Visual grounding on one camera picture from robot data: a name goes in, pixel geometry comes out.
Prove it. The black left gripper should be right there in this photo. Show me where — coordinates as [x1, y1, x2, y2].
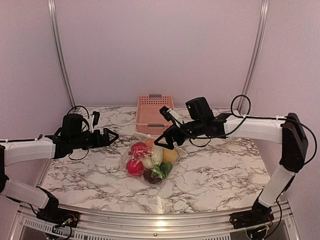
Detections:
[70, 127, 119, 150]

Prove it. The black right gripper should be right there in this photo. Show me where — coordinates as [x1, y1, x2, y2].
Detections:
[154, 118, 205, 150]

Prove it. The clear zip top bag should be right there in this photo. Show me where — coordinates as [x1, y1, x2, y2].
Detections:
[118, 132, 187, 186]

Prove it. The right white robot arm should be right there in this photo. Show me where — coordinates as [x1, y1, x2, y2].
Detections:
[154, 97, 309, 228]

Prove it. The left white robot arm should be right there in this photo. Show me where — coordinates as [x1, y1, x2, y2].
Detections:
[0, 111, 119, 223]

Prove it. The yellow fake lemon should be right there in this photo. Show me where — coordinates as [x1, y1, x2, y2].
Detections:
[162, 148, 179, 164]

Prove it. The orange fake orange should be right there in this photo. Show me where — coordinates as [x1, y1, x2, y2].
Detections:
[145, 140, 155, 147]

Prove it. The green fake leafy vegetable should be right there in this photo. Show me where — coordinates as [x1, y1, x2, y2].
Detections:
[151, 162, 173, 180]

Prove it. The dark purple fake beet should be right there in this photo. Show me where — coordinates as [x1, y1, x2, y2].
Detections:
[143, 168, 162, 185]

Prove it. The red fake apple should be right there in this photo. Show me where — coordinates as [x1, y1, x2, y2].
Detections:
[126, 160, 144, 177]

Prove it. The pink plastic basket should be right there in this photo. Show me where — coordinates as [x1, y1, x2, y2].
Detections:
[135, 94, 174, 136]

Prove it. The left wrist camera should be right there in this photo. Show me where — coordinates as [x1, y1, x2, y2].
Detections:
[88, 111, 100, 133]

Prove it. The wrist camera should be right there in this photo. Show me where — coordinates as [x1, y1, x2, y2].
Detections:
[159, 106, 183, 128]
[88, 111, 100, 133]

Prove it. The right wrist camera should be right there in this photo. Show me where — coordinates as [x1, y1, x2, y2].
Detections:
[159, 106, 183, 128]

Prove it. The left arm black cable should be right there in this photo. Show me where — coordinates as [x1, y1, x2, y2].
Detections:
[67, 105, 91, 161]

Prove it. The front aluminium rail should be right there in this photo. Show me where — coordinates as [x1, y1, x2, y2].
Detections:
[9, 202, 301, 240]

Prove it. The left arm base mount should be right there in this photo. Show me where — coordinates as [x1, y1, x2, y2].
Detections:
[36, 207, 80, 228]

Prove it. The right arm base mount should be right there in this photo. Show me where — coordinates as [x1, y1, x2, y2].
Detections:
[229, 210, 275, 229]

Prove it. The left aluminium frame post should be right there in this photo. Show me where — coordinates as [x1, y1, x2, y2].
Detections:
[47, 0, 76, 108]

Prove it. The aluminium frame post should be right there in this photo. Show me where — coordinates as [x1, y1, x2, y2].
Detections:
[47, 0, 76, 108]
[237, 0, 271, 111]

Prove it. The right aluminium frame post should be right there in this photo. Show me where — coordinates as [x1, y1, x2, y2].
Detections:
[237, 0, 271, 111]

